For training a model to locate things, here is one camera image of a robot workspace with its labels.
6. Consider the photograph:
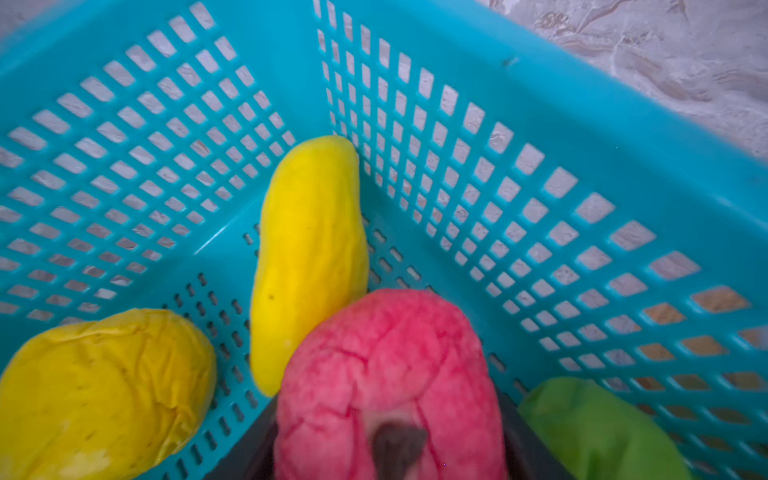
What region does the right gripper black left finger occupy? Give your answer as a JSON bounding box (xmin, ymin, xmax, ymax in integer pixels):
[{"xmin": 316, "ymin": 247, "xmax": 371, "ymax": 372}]
[{"xmin": 204, "ymin": 398, "xmax": 278, "ymax": 480}]

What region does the green fruit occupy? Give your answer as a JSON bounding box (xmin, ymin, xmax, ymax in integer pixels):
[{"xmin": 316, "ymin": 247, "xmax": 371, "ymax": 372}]
[{"xmin": 518, "ymin": 377, "xmax": 693, "ymax": 479}]

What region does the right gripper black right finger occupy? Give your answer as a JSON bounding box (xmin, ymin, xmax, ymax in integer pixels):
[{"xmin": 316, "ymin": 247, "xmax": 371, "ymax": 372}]
[{"xmin": 496, "ymin": 388, "xmax": 574, "ymax": 480}]

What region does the teal plastic basket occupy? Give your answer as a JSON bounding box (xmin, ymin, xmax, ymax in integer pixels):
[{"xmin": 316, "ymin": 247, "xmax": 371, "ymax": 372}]
[{"xmin": 1, "ymin": 1, "xmax": 767, "ymax": 479}]

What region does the red fruit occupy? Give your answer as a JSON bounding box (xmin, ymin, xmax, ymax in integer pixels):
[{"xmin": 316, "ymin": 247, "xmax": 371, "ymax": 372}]
[{"xmin": 274, "ymin": 289, "xmax": 508, "ymax": 479}]

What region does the yellow lemon fruit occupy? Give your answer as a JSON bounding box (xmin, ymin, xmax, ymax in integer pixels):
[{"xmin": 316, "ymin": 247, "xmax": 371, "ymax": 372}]
[{"xmin": 1, "ymin": 309, "xmax": 217, "ymax": 479}]

